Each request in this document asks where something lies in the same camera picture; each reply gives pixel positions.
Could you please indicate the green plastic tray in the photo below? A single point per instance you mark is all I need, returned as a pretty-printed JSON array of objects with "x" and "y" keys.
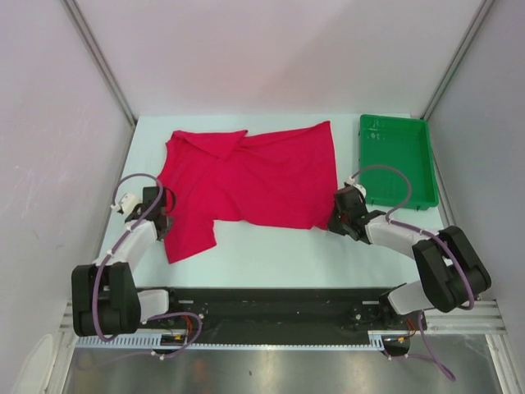
[{"x": 403, "y": 147}]

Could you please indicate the right aluminium corner post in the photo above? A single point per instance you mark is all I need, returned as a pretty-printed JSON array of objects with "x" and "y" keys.
[{"x": 474, "y": 28}]

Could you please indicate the red t-shirt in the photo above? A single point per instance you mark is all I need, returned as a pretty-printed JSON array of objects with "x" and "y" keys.
[{"x": 277, "y": 179}]

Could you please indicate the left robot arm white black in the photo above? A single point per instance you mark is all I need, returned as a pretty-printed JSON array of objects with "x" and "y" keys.
[{"x": 105, "y": 300}]

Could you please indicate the slotted cable duct grey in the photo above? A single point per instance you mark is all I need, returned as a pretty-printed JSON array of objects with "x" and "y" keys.
[{"x": 174, "y": 341}]

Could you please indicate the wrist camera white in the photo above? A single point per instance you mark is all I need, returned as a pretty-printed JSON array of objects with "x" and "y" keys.
[
  {"x": 352, "y": 182},
  {"x": 126, "y": 204}
]

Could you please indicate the aluminium corner post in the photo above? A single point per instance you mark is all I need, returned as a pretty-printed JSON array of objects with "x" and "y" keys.
[
  {"x": 88, "y": 39},
  {"x": 474, "y": 28}
]

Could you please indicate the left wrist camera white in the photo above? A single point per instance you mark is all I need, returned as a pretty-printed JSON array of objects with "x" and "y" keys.
[{"x": 126, "y": 204}]

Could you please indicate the left aluminium corner post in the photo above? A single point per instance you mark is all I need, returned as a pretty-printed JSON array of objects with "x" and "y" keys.
[{"x": 88, "y": 39}]

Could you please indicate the aluminium frame rail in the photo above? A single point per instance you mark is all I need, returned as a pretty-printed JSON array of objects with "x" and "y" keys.
[{"x": 484, "y": 317}]

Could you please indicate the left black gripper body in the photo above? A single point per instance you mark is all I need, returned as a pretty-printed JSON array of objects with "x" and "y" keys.
[{"x": 164, "y": 231}]

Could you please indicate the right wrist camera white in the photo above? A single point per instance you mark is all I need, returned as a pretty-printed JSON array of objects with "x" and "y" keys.
[{"x": 352, "y": 182}]

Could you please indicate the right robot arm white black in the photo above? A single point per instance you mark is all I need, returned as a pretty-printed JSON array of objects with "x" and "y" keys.
[{"x": 451, "y": 274}]

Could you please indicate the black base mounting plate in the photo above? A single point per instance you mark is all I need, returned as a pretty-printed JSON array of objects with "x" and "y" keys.
[{"x": 354, "y": 308}]

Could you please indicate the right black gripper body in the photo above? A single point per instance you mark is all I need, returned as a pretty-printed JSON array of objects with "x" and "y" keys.
[{"x": 338, "y": 221}]

